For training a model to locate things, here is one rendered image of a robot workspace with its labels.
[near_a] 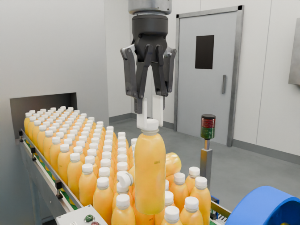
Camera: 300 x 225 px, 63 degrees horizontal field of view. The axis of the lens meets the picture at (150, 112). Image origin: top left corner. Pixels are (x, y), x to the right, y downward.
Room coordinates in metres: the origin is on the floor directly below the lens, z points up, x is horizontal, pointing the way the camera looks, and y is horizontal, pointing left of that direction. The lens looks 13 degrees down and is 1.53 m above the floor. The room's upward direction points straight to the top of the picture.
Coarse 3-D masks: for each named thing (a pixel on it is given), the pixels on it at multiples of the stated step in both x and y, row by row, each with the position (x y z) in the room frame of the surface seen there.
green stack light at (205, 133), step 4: (204, 128) 1.03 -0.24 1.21; (208, 128) 1.02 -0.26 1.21; (212, 128) 1.02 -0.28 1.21; (200, 132) 1.05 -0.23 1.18; (204, 132) 1.03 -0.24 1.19; (208, 132) 1.02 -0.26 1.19; (212, 132) 1.02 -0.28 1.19; (200, 136) 1.05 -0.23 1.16; (204, 136) 1.03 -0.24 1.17; (208, 136) 1.02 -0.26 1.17; (212, 136) 1.03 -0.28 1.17
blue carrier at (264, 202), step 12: (252, 192) 0.47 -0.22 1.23; (264, 192) 0.47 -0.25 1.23; (276, 192) 0.48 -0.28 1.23; (240, 204) 0.45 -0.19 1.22; (252, 204) 0.44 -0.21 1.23; (264, 204) 0.43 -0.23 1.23; (276, 204) 0.43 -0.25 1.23; (288, 204) 0.53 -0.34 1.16; (240, 216) 0.43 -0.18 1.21; (252, 216) 0.42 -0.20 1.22; (264, 216) 0.41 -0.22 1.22; (276, 216) 0.55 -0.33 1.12; (288, 216) 0.55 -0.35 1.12
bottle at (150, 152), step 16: (144, 144) 0.50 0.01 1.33; (160, 144) 0.51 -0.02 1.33; (144, 160) 0.50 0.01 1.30; (160, 160) 0.50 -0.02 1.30; (144, 176) 0.50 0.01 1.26; (160, 176) 0.50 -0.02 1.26; (144, 192) 0.50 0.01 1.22; (160, 192) 0.50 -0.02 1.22; (144, 208) 0.50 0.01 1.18; (160, 208) 0.50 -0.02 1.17
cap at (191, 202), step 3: (186, 198) 0.63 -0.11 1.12; (189, 198) 0.63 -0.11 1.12; (192, 198) 0.63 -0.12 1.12; (195, 198) 0.63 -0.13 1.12; (186, 201) 0.61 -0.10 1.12; (189, 201) 0.61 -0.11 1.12; (192, 201) 0.61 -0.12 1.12; (195, 201) 0.61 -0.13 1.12; (198, 201) 0.62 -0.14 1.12; (186, 204) 0.61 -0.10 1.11; (189, 204) 0.60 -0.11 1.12; (192, 204) 0.60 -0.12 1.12; (195, 204) 0.60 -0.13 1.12; (198, 204) 0.62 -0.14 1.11; (186, 207) 0.61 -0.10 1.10; (189, 207) 0.60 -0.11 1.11; (192, 207) 0.60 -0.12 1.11; (195, 207) 0.60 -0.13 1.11
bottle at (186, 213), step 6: (186, 210) 0.61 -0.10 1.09; (192, 210) 0.60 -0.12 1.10; (198, 210) 0.62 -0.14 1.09; (180, 216) 0.62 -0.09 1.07; (186, 216) 0.60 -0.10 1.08; (192, 216) 0.60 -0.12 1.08; (198, 216) 0.60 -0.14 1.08; (186, 222) 0.59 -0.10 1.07; (192, 222) 0.59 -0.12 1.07; (198, 222) 0.59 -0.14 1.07
